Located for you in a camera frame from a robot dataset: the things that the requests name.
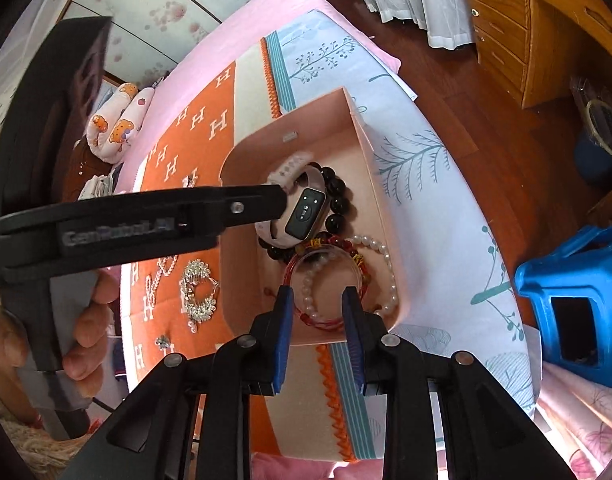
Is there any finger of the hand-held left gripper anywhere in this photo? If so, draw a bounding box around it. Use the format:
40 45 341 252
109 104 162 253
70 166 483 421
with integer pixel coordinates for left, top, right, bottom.
178 184 289 256

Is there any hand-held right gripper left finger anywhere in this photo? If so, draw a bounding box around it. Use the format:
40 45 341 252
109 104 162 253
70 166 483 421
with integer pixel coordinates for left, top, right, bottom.
60 285 294 480

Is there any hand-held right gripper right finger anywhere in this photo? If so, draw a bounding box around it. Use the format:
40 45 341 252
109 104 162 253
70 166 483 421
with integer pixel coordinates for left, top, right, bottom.
342 286 577 480

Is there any red translucent bangle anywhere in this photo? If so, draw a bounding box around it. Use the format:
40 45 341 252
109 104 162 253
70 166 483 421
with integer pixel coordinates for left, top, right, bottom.
284 245 383 324

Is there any pink cardboard box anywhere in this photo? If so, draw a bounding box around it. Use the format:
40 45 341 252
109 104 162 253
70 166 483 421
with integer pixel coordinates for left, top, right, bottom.
220 86 479 347

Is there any person's left forearm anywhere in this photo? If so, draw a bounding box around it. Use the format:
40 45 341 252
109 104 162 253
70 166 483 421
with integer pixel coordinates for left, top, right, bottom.
0 390 99 480

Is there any person's left hand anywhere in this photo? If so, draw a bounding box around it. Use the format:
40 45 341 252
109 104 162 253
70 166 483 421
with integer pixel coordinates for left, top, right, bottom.
0 272 120 413

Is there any white folded cloth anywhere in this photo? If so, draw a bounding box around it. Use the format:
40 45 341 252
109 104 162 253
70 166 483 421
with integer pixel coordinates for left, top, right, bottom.
78 174 119 200

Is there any orange letter print blanket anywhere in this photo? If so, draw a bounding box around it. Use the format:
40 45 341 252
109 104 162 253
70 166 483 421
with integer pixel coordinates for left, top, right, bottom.
118 35 387 463

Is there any cartoon print pillow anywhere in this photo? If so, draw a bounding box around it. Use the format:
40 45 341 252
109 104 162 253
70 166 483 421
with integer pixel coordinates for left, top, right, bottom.
86 82 139 164

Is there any strawberry print pillow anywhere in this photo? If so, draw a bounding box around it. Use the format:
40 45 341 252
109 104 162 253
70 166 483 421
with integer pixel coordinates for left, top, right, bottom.
128 86 157 129

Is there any light blue leaf print sheet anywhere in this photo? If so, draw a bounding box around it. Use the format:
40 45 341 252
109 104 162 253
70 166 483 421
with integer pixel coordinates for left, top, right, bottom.
263 9 539 461

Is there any dark wooden headboard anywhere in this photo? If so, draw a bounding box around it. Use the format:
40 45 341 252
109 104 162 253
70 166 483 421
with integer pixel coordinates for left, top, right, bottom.
0 16 114 223

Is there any pink bedsheet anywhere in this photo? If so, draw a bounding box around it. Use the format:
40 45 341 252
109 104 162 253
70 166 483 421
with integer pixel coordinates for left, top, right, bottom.
113 0 401 196

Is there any blue plastic stool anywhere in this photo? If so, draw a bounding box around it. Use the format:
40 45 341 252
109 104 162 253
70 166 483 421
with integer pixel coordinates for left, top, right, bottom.
514 225 612 377

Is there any floral print wardrobe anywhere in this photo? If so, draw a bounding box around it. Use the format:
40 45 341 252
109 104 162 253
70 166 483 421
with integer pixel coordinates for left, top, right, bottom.
0 0 277 137

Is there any pink floral cloth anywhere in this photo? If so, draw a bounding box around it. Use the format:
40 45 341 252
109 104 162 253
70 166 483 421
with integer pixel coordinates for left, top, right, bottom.
535 359 612 480

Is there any blue bucket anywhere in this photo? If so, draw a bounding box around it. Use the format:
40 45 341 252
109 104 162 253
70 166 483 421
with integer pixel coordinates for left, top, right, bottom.
573 125 612 186

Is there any round white-rimmed sieve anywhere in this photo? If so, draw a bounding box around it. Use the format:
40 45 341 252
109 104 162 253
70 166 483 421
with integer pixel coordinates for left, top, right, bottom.
585 99 612 162

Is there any wooden desk with drawers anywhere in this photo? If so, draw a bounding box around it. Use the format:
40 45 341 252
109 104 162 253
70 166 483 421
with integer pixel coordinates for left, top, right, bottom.
458 0 612 111

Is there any white pearl bracelet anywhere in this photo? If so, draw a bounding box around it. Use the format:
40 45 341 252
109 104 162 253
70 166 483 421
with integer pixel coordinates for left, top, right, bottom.
301 234 399 324

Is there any black bead bracelet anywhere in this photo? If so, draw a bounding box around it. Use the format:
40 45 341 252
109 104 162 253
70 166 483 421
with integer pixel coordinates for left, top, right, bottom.
258 162 351 262

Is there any red yellow bead bracelet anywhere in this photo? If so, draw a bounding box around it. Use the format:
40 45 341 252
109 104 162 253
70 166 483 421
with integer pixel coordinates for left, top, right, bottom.
293 237 373 287

